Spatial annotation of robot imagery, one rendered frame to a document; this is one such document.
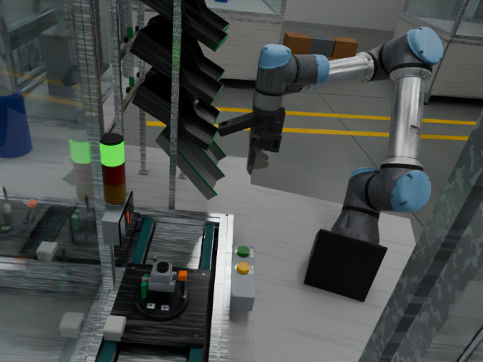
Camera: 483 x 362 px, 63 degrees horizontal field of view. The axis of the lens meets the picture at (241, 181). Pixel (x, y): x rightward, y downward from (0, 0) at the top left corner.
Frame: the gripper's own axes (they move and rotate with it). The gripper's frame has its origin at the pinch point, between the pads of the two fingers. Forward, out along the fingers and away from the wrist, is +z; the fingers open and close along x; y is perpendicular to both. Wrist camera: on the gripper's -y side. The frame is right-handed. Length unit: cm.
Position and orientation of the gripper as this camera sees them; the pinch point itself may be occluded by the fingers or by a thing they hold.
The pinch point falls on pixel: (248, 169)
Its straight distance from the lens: 114.5
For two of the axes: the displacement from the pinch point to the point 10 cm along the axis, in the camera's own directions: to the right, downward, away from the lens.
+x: 0.1, -5.5, 8.3
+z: -1.3, 8.3, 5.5
